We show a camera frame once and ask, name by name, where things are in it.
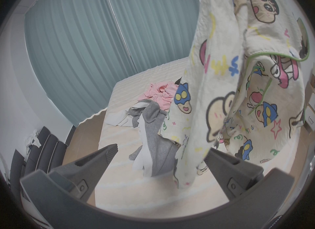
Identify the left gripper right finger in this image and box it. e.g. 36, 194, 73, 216
204, 148, 264, 202

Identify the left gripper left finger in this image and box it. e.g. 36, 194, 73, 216
47, 144, 118, 202

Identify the white printed pyjama top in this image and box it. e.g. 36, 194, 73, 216
161, 0, 311, 189

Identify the bed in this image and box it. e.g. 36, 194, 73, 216
78, 59, 303, 217

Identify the black padded chair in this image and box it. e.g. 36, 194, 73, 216
10, 126, 69, 186

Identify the white cloth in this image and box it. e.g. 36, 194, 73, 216
25, 129, 42, 154

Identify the light grey garment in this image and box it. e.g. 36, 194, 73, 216
106, 99, 181, 177

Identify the pale wooden bedside table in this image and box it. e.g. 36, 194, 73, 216
306, 71, 315, 131

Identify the pink garment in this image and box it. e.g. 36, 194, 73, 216
137, 81, 179, 111

